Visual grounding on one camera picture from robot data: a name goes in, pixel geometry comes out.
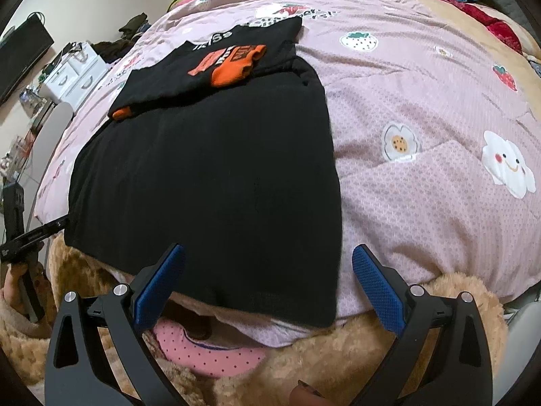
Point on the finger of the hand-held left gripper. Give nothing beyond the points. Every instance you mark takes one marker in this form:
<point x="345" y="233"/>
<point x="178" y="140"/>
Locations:
<point x="42" y="230"/>
<point x="15" y="211"/>

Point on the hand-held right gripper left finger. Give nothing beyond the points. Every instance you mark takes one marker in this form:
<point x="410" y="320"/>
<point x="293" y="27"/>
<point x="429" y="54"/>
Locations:
<point x="158" y="292"/>

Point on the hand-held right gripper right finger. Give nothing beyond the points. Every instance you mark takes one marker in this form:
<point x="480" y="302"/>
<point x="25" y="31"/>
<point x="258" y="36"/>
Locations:
<point x="376" y="292"/>

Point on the black sweater with orange cuffs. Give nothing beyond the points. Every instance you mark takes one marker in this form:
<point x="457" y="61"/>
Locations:
<point x="211" y="177"/>

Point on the person's left forearm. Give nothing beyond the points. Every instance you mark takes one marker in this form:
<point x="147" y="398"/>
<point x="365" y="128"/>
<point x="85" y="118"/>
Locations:
<point x="19" y="330"/>

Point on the dark clothes pile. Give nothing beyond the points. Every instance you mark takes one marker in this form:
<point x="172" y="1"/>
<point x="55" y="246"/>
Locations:
<point x="107" y="48"/>

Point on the olive clothes pile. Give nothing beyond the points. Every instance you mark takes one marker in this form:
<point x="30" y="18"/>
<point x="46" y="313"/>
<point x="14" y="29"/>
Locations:
<point x="133" y="25"/>

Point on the person's left hand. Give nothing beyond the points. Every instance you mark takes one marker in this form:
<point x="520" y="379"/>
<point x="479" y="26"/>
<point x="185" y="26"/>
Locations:
<point x="9" y="281"/>

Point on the person's right hand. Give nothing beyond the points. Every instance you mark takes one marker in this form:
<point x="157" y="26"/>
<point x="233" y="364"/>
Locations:
<point x="310" y="397"/>

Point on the cluttered desk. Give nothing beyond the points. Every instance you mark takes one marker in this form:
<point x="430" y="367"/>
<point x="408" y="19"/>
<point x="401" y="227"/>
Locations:
<point x="17" y="156"/>

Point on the tan fuzzy robe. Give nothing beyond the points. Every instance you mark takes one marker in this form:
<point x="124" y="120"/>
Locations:
<point x="338" y="359"/>

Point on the pink dotted cloth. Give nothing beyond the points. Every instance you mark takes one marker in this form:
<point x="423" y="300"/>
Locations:
<point x="211" y="355"/>

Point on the grey chair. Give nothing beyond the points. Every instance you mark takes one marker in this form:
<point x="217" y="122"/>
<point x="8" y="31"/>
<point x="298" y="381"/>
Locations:
<point x="55" y="122"/>

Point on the pink printed quilt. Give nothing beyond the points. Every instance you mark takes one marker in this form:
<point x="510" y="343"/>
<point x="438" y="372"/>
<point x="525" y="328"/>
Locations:
<point x="422" y="198"/>

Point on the white drawer cabinet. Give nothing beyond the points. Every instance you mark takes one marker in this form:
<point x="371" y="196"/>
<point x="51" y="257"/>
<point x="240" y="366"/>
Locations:
<point x="72" y="80"/>

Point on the black television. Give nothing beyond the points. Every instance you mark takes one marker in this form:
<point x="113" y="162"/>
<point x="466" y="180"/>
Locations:
<point x="21" y="59"/>

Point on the beige blanket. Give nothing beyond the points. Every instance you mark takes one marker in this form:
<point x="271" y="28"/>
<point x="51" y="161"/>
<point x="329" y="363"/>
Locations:
<point x="469" y="44"/>

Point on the blue patterned cloth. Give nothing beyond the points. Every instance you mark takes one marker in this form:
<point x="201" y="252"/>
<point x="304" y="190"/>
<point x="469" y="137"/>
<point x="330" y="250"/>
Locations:
<point x="534" y="64"/>

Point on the red cloth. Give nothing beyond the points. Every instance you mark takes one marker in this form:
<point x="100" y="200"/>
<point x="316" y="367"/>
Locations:
<point x="503" y="29"/>

